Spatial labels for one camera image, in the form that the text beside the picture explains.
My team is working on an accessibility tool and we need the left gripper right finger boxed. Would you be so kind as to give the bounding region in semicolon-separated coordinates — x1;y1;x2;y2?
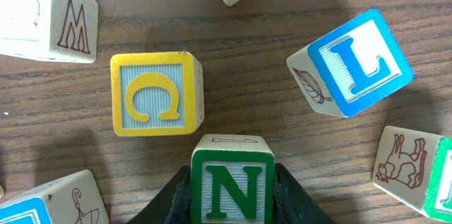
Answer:
273;163;335;224

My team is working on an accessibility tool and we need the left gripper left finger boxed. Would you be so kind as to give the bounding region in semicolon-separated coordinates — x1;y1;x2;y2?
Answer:
126;165;191;224

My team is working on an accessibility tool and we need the green N block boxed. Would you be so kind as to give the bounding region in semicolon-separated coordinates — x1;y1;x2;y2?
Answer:
191;134;275;223

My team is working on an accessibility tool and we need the blue T block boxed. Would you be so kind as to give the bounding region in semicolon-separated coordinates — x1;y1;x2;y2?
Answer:
1;170;109;224

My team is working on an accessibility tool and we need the yellow Q block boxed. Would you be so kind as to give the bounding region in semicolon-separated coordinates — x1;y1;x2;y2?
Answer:
110;52;205;136

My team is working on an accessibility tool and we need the green B block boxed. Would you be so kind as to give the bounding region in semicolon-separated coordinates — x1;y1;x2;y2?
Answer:
372;126;451;223

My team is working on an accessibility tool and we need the blue L block lower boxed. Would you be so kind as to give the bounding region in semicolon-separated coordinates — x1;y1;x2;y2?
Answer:
286;8;414;117

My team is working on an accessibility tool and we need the yellow block top row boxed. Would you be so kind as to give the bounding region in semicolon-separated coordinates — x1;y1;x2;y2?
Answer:
1;0;99;64

